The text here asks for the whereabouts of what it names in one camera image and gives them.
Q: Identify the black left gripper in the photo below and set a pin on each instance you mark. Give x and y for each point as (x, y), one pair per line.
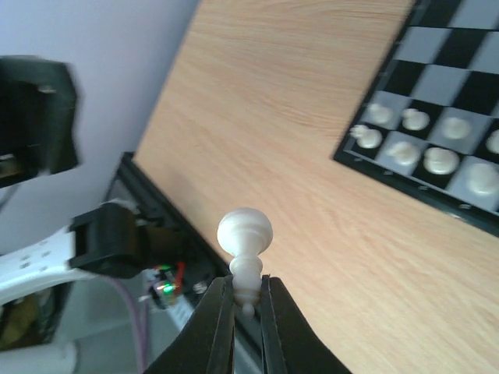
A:
(38, 111)

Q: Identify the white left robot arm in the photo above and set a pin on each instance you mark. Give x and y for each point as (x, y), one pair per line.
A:
(100, 243)

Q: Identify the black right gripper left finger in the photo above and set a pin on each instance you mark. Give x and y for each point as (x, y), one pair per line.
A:
(206, 343)

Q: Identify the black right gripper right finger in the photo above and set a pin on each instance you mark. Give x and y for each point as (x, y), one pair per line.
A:
(289, 343)

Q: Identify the black and silver chessboard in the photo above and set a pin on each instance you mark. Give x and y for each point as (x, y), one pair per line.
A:
(444, 61)

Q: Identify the white chess piece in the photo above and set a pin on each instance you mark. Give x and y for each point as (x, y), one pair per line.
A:
(379, 114)
(455, 128)
(365, 137)
(414, 119)
(403, 153)
(482, 179)
(440, 161)

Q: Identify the white chess bishop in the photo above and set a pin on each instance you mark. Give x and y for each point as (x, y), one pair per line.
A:
(244, 234)

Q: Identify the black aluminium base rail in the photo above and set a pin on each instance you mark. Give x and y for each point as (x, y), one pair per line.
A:
(170, 239)

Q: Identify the white chess pawn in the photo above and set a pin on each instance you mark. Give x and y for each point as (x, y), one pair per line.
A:
(492, 143)

